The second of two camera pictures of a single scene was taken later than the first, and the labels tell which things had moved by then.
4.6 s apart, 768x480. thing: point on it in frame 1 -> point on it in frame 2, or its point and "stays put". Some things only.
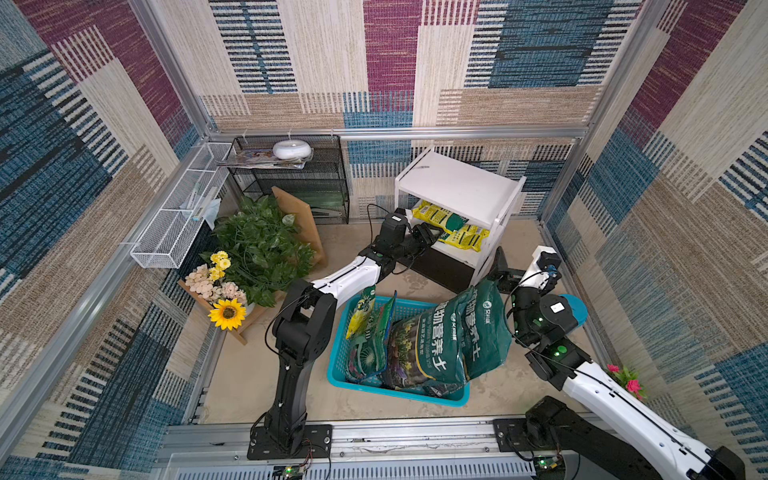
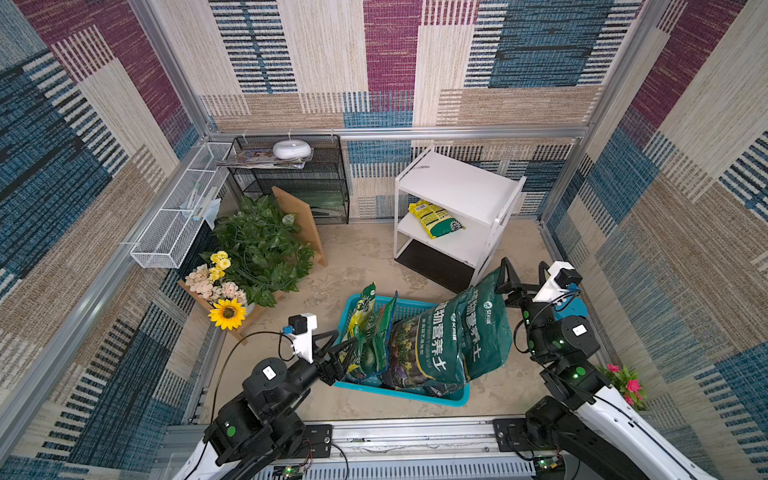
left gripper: x=422 y=238 -> x=329 y=371
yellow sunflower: x=228 y=314 stays put
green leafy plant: x=264 y=247 stays put
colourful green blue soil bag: x=368 y=357 stays put
